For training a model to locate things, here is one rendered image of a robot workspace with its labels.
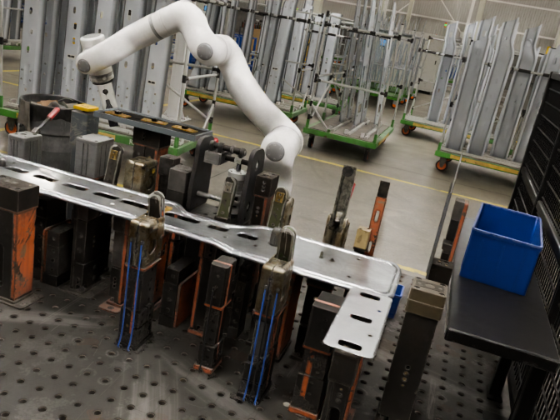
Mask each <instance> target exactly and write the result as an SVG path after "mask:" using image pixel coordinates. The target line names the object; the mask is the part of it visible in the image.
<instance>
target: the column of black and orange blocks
mask: <svg viewBox="0 0 560 420"><path fill-rule="evenodd" d="M468 205H469V201H468V200H465V199H463V198H459V197H456V200H455V203H454V206H453V210H452V215H451V220H450V223H449V226H448V229H447V234H446V239H445V238H444V239H443V242H442V253H441V257H440V259H443V260H446V261H449V262H452V261H453V257H454V253H455V251H456V247H457V245H458V239H459V237H460V233H461V231H462V228H463V223H464V220H465V217H466V214H467V210H468Z"/></svg>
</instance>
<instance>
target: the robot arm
mask: <svg viewBox="0 0 560 420"><path fill-rule="evenodd" d="M175 33H181V34H182V35H183V37H184V39H185V42H186V44H187V48H188V50H189V51H190V53H191V54H192V55H193V56H194V57H195V58H196V59H197V60H198V61H199V62H200V63H201V64H203V65H205V66H209V67H213V66H217V67H218V68H219V69H220V71H221V73H222V76H223V79H224V81H225V83H226V86H227V90H228V92H229V93H230V95H231V97H232V99H233V100H234V101H235V103H236V104H237V105H238V106H239V108H240V109H241V110H242V112H243V113H244V114H245V115H246V117H247V118H248V119H249V120H250V121H251V122H252V123H253V124H255V125H256V126H257V127H258V128H259V129H260V130H261V132H262V133H263V134H264V136H265V138H264V139H263V141H262V144H261V147H260V148H263V149H264V151H265V159H264V165H263V170H262V171H263V172H264V171H268V172H270V173H276V174H279V179H278V185H277V187H278V188H279V187H285V188H286V189H287V190H288V191H289V195H288V196H290V195H291V191H292V186H293V162H294V159H295V157H296V156H297V155H298V154H299V153H300V152H301V150H302V148H303V135H302V134H301V132H300V130H299V129H298V127H297V126H296V125H295V124H294V123H293V122H292V121H291V120H290V119H289V118H288V117H287V116H286V115H285V114H284V113H283V112H282V111H281V110H280V109H279V108H277V107H276V106H275V105H274V104H273V103H272V101H271V100H270V99H269V98H268V96H267V95H266V94H265V92H264V91H263V90H262V89H261V87H260V86H259V84H258V83H257V81H256V80H255V78H254V77H253V75H252V73H251V72H250V69H249V67H248V65H247V62H246V59H245V57H244V55H243V52H242V50H241V49H240V47H239V46H238V45H237V44H236V42H235V41H234V40H233V39H232V38H231V37H229V36H227V35H222V34H214V33H213V32H212V30H211V29H210V27H209V26H208V20H207V19H206V17H205V15H204V13H203V12H202V11H201V10H200V9H199V8H198V7H197V6H196V5H194V4H193V3H191V2H189V1H178V2H174V3H172V4H170V5H168V6H166V7H164V8H162V9H160V10H158V11H156V12H153V13H151V14H149V15H147V16H146V17H143V18H141V19H140V20H138V21H136V22H134V23H132V24H130V25H128V26H126V27H125V28H123V29H121V30H120V31H118V32H116V33H115V34H113V35H112V36H111V37H109V38H107V39H105V37H104V35H103V34H101V33H92V34H88V35H85V36H82V37H81V38H80V43H81V45H82V52H81V53H80V54H79V55H78V56H77V59H76V62H75V63H76V68H77V70H78V71H79V72H80V73H83V74H89V77H90V80H91V82H92V84H94V85H97V90H98V92H99V96H100V98H101V102H102V105H103V108H104V109H109V108H117V107H118V105H117V102H116V98H115V95H114V91H113V85H112V81H113V78H114V75H113V69H112V65H113V64H115V63H118V62H120V61H122V60H123V59H124V58H127V57H128V56H130V55H132V54H133V53H135V52H136V51H138V50H140V49H143V48H145V47H147V46H150V45H152V44H154V43H156V42H159V41H161V40H163V39H164V38H167V37H169V36H171V35H173V34H175Z"/></svg>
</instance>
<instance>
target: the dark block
mask: <svg viewBox="0 0 560 420"><path fill-rule="evenodd" d="M278 179H279V174H276V173H272V172H268V171H264V172H261V173H259V174H258V175H257V177H256V182H255V187H254V192H253V193H254V194H253V196H255V197H254V202H253V207H252V216H251V221H250V224H251V225H262V226H267V221H268V214H269V209H270V204H271V200H272V199H273V198H274V194H275V191H276V189H277V188H278ZM247 239H250V240H257V238H255V237H250V236H247ZM259 265H260V263H257V262H255V264H254V269H253V274H252V275H253V278H252V287H251V292H250V297H249V301H248V307H250V306H251V304H252V300H253V292H254V288H255V284H256V283H257V282H258V274H259Z"/></svg>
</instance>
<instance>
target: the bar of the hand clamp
mask: <svg viewBox="0 0 560 420"><path fill-rule="evenodd" d="M357 170H358V167H354V166H351V165H347V164H345V165H344V166H343V170H342V176H341V179H340V183H339V186H338V190H337V196H336V200H335V203H334V207H333V210H332V216H331V220H330V223H329V226H330V227H331V226H333V223H334V221H333V219H334V218H335V216H336V212H340V213H342V218H341V222H340V225H339V229H342V228H343V222H344V219H345V217H346V214H347V210H348V204H349V201H350V197H351V194H352V190H353V184H354V181H355V177H356V174H357Z"/></svg>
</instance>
